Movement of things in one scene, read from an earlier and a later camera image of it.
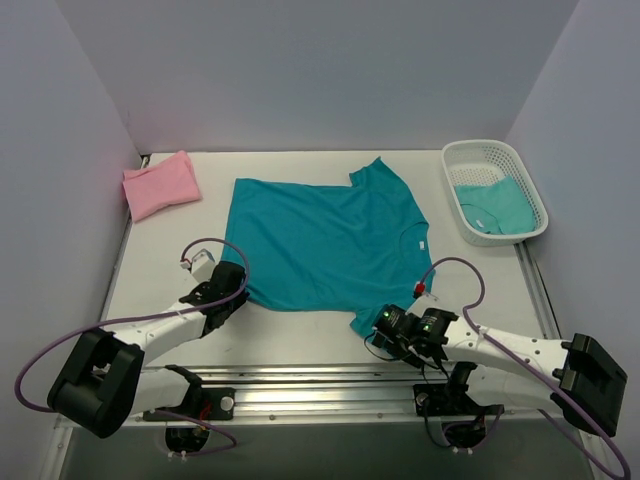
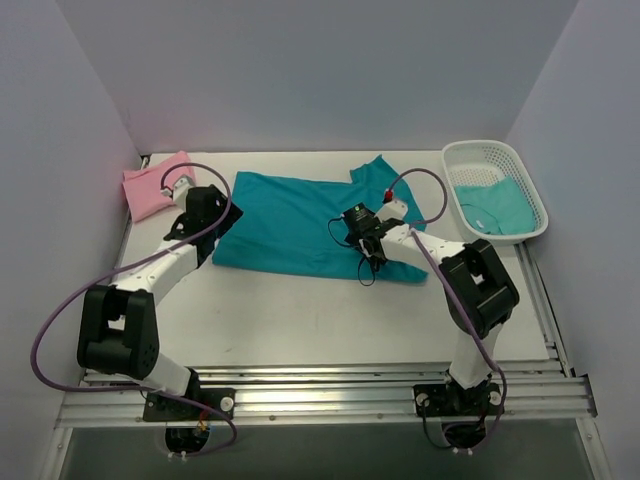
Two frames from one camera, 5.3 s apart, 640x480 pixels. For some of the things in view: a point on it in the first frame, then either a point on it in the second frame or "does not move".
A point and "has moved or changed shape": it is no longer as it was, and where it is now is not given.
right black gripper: x=381 y=329 to x=351 y=235
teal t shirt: x=349 y=249 has moved or changed shape
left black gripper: x=232 y=279 to x=228 y=215
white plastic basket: x=493 y=196 does not move
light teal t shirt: x=500 y=207 does not move
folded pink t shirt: x=161 y=185 does not move
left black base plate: x=217 y=404 does not move
